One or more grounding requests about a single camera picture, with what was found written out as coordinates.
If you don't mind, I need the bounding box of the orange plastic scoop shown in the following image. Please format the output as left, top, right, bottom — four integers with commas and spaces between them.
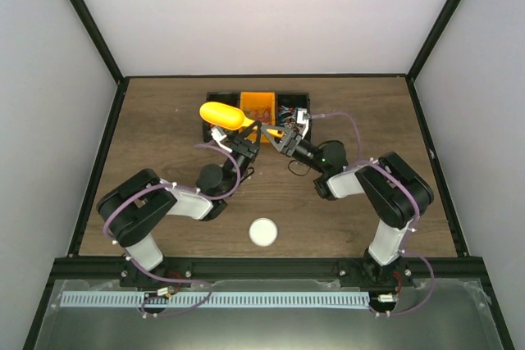
199, 102, 275, 142

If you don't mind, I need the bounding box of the black frame base bar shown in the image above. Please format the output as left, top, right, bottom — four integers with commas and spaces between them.
48, 256, 490, 289

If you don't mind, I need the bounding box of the white round lid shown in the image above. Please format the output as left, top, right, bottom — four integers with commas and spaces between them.
249, 218, 278, 248

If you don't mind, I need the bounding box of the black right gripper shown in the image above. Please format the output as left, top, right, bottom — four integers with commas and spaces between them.
262, 126, 326, 176

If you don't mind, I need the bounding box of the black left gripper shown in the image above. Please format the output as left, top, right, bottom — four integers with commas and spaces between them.
224, 121, 262, 198

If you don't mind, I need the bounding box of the black bin with lollipops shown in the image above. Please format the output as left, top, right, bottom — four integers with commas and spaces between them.
274, 92, 310, 126

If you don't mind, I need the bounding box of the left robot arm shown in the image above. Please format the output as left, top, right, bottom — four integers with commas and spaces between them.
96, 120, 262, 288

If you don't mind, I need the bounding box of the yellow bin with star candies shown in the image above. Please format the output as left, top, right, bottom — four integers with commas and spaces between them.
240, 91, 276, 125

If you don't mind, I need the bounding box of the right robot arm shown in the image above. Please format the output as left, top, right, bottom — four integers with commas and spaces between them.
258, 125, 434, 287

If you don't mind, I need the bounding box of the black bin with popsicle candies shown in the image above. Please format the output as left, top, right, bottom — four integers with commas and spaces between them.
201, 92, 242, 143

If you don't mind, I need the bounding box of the light blue slotted rail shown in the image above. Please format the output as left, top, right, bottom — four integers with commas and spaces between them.
59, 291, 370, 310

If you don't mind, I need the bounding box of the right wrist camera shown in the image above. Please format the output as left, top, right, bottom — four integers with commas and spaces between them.
295, 107, 311, 138

